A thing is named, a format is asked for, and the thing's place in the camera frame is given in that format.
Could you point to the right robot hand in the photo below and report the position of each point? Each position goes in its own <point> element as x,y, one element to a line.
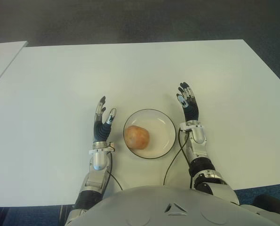
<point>191,113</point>

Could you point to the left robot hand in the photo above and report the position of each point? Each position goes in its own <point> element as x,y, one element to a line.
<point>101,131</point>

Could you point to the red yellow apple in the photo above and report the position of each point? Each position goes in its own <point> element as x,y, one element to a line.
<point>137,137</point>

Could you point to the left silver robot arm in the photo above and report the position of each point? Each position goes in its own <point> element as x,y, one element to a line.
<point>98,160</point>

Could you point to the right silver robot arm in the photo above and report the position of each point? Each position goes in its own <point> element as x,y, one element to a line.
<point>198,135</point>

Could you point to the white plate black rim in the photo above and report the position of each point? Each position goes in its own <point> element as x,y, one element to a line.
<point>161,131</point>

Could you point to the grey metal table leg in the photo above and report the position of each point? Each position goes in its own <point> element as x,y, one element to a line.
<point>66,214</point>

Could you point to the grey robot torso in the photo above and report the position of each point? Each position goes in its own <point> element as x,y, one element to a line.
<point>172,207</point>

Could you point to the white side table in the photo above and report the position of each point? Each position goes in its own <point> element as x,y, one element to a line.
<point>3,61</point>

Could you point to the dark brown rounded object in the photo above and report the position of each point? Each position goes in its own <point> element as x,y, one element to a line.
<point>271,206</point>

